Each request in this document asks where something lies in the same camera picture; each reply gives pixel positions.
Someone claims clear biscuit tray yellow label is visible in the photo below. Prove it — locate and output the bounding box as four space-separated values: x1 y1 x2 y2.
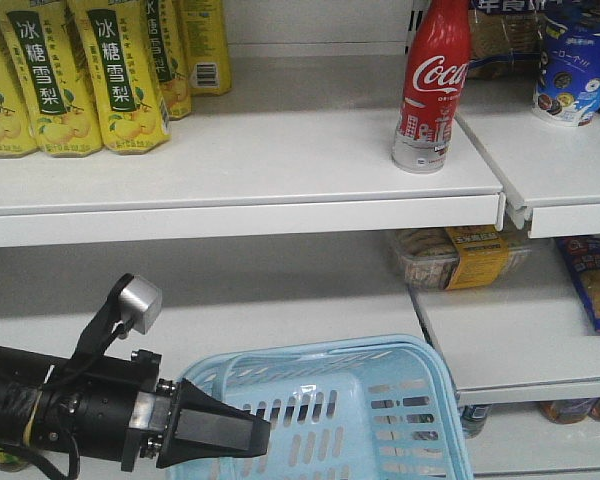
387 225 533 291

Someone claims white metal shelf unit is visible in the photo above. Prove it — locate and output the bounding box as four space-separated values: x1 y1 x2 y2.
0 1 600 479

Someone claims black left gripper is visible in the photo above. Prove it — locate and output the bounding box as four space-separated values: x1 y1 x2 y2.
39 350 271 472

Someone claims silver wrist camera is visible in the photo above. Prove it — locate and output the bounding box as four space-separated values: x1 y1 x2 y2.
118 276 163 335

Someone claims red coca-cola aluminium bottle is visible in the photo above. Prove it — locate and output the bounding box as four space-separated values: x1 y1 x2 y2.
392 0 471 174

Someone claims blue cookie cup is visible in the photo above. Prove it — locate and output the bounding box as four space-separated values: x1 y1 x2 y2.
532 2 600 127

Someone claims light blue plastic basket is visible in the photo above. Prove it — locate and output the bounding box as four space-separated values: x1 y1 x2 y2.
166 334 473 480

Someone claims biscuit pack blue label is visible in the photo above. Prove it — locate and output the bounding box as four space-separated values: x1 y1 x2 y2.
468 0 545 80

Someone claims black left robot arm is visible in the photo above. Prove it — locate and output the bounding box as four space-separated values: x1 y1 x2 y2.
0 346 271 479

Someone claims blue cracker bag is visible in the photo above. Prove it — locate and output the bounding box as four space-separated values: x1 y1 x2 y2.
555 236 600 333

